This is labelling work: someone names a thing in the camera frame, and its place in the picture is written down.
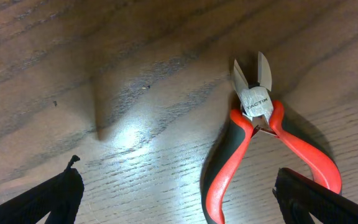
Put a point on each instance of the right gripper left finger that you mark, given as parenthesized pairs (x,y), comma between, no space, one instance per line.
(58,199)

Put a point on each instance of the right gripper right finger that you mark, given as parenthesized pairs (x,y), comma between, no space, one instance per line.
(300,199)

